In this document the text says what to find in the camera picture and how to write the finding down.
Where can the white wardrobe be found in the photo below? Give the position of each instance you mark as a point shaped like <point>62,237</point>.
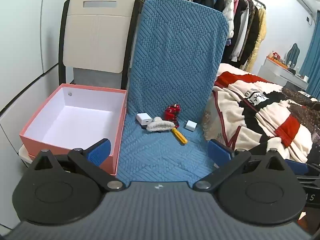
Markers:
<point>25,42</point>

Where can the small white charger plug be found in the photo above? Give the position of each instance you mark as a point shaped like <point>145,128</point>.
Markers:
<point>191,125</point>

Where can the cream red black blanket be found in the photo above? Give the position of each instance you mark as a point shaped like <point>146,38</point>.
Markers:
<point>262,110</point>

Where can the blue curtain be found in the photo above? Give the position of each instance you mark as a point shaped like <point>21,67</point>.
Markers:
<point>312,67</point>

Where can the pink cardboard box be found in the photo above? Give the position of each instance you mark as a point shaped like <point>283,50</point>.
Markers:
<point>75,115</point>

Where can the blue quilted chair cover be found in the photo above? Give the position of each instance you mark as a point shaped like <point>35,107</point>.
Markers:
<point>175,55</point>

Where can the row of hanging clothes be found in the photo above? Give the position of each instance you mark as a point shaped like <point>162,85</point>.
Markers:
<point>237,25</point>

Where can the white dresser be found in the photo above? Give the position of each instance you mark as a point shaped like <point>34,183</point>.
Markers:
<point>277,72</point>

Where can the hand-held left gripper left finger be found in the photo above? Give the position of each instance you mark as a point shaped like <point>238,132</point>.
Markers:
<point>100,151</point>

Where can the beige folding chair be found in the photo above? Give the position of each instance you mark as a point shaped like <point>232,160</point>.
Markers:
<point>95,35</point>

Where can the large white charger plug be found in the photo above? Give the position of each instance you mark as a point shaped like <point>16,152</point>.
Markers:
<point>143,118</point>

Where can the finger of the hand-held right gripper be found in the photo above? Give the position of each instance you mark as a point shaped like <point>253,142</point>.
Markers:
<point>296,165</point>

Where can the dark grey rounded mirror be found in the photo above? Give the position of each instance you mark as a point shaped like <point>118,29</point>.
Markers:
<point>293,53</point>

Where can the red toy figure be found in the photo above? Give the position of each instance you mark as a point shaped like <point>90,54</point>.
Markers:
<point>172,112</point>

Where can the brown patterned cloth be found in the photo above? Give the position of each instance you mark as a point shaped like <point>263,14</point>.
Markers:
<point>300,107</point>

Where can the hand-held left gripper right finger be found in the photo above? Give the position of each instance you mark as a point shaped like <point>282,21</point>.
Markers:
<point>220,152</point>

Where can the white fluffy hair claw clip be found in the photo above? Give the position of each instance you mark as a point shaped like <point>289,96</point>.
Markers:
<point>160,125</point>

